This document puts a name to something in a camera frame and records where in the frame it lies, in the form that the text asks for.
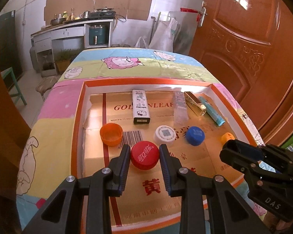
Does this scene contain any orange bottle cap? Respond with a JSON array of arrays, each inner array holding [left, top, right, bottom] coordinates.
[[221, 132, 235, 145], [99, 123, 123, 146]]

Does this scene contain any red bottle cap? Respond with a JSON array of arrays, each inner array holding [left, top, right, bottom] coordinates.
[[131, 141, 159, 170]]

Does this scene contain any blue bottle cap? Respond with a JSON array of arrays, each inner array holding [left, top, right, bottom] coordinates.
[[185, 126, 205, 146]]

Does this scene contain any orange open bottle cap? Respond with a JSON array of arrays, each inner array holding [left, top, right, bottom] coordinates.
[[99, 123, 123, 146]]

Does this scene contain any white bottle cap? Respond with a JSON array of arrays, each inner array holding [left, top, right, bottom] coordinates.
[[153, 125, 176, 146]]

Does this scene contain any light blue lighter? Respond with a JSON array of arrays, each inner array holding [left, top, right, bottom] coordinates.
[[198, 96, 225, 126]]

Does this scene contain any shallow orange cardboard box tray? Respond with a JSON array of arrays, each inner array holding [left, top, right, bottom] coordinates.
[[71, 78, 256, 233]]

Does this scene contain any clear plastic bottle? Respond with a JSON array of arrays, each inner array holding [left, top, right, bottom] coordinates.
[[173, 91, 189, 126]]

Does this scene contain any white black rectangular lighter box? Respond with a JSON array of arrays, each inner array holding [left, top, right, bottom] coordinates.
[[132, 90, 151, 124]]

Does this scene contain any gold lipstick case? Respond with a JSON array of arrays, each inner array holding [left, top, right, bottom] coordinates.
[[184, 91, 206, 116]]

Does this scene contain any colourful cartoon quilt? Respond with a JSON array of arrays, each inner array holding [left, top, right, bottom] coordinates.
[[16, 48, 263, 228]]

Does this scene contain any brown wooden door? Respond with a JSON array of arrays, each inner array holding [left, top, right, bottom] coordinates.
[[189, 0, 293, 145]]

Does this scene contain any green stool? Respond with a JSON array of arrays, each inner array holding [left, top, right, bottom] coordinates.
[[0, 67, 27, 106]]

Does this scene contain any white plastic bag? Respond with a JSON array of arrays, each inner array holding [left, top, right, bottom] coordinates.
[[149, 18, 180, 52]]

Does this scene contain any dark green air fryer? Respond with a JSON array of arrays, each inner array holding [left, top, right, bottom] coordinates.
[[89, 25, 107, 45]]

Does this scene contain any white kitchen counter cabinet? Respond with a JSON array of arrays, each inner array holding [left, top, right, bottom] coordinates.
[[31, 19, 114, 75]]

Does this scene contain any grey gas cylinder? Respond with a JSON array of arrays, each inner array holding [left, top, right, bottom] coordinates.
[[29, 39, 41, 73]]

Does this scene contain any black gas stove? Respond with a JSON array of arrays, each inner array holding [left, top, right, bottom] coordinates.
[[89, 7, 116, 20]]

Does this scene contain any brown wooden door frame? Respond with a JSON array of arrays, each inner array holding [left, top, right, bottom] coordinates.
[[0, 73, 30, 233]]

